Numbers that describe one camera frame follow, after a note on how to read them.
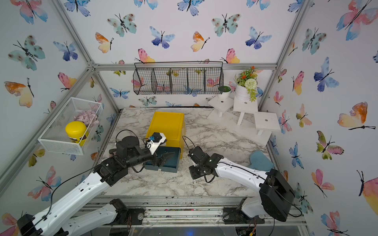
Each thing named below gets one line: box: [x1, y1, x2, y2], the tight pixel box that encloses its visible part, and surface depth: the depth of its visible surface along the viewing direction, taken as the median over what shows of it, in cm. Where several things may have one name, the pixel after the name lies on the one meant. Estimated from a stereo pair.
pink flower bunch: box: [73, 109, 100, 128], surface depth 71 cm
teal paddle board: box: [249, 150, 275, 171], surface depth 97 cm
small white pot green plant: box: [217, 85, 231, 100], surface depth 105 cm
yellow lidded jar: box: [64, 120, 90, 148], surface depth 66 cm
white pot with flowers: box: [234, 65, 258, 103], surface depth 87 cm
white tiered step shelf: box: [207, 95, 282, 147], surface depth 106 cm
